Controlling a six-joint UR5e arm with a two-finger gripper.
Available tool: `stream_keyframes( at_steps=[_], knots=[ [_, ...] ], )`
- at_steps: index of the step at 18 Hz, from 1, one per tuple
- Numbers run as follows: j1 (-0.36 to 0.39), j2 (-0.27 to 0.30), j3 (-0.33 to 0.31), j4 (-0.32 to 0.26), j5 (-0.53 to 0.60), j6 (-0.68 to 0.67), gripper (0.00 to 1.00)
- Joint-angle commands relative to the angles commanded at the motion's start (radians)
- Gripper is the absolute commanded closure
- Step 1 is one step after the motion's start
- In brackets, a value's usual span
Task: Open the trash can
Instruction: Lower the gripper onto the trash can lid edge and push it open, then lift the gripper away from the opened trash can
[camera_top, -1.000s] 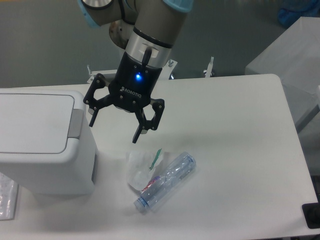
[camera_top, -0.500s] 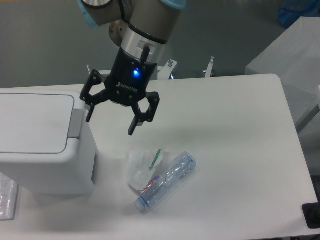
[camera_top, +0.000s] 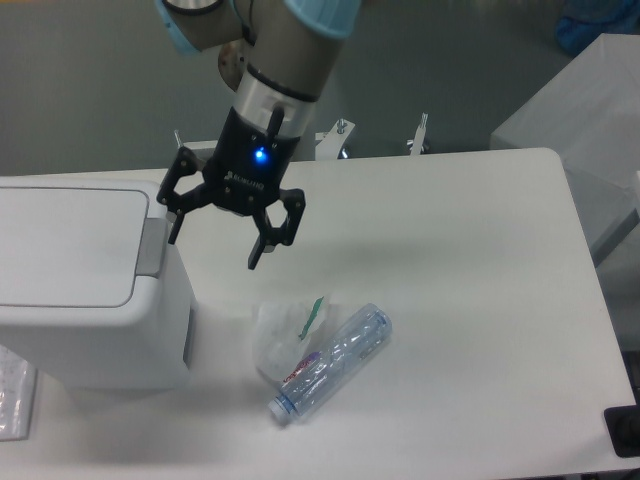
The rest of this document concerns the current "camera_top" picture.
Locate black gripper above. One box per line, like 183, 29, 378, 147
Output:
156, 106, 306, 270

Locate white push-lid trash can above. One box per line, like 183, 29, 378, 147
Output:
1, 177, 196, 389

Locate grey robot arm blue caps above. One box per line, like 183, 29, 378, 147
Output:
156, 1, 361, 269

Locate white plastic wrapper green strip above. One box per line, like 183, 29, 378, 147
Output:
252, 294, 331, 384

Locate clear crushed plastic bottle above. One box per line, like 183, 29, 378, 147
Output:
268, 303, 393, 425

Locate clear plastic sheet left edge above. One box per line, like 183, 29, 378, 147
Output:
1, 346, 38, 442

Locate grey cabinet at right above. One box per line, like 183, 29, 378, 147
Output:
490, 34, 639, 263

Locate blue object top right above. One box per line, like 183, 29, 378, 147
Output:
554, 0, 639, 56

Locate black device right edge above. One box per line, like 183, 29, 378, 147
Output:
604, 405, 639, 458

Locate white mounting bracket frame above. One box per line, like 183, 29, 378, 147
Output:
174, 112, 430, 160

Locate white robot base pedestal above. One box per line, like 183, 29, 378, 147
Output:
218, 39, 251, 92

